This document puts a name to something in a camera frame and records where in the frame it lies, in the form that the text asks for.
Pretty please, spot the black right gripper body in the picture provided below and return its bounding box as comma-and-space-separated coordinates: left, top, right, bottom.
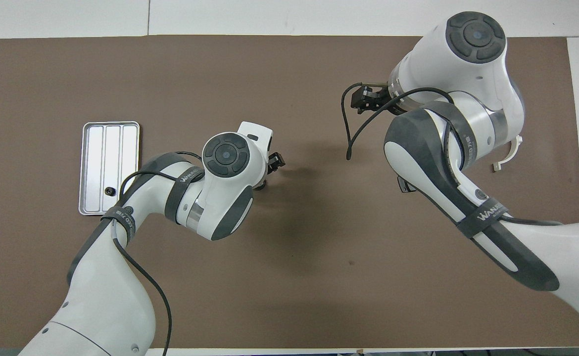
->
366, 83, 391, 112

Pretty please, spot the white semicircular bracket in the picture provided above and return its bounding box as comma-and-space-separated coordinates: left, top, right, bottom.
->
491, 136, 524, 173

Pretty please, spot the brown table mat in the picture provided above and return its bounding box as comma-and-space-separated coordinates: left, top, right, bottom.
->
0, 35, 579, 350

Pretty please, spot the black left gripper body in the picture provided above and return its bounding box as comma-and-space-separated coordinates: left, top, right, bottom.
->
267, 152, 286, 175

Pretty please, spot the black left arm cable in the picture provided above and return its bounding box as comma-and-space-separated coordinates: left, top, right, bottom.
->
111, 151, 206, 356

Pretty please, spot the silver metal tray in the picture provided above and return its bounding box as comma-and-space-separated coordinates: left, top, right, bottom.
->
78, 121, 141, 216

